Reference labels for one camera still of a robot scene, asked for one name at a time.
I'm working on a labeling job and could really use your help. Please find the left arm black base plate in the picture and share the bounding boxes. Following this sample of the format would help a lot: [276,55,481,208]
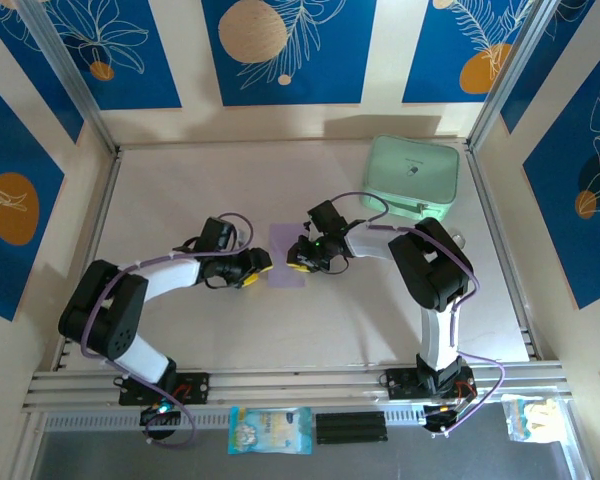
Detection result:
[117,370,211,407]

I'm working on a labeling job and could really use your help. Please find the aluminium corner post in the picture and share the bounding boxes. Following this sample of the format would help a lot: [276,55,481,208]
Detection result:
[467,0,554,151]
[17,0,121,154]

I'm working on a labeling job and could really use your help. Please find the slotted grey cable duct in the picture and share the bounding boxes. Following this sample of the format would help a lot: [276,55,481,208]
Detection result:
[42,405,506,434]

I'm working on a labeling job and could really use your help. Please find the aluminium frame beam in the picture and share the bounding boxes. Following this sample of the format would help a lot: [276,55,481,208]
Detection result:
[22,362,574,414]

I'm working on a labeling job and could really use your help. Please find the aluminium table side rail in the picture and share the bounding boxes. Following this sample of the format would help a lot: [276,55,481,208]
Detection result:
[467,147,539,361]
[54,149,124,371]

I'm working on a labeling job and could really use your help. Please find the black ribbed block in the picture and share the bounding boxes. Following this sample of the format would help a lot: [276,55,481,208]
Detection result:
[315,411,389,446]

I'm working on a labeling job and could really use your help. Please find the clear bag of yellow pieces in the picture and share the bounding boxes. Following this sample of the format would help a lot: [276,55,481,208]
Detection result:
[500,393,564,444]

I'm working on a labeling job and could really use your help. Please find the blue snack packet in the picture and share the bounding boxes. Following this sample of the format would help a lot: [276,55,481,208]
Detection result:
[228,405,314,456]

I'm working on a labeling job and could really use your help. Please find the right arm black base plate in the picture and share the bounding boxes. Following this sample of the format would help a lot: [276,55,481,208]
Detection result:
[385,367,477,401]

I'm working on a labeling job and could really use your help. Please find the mint green zip case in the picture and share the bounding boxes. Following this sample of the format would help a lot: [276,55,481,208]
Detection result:
[359,133,462,225]

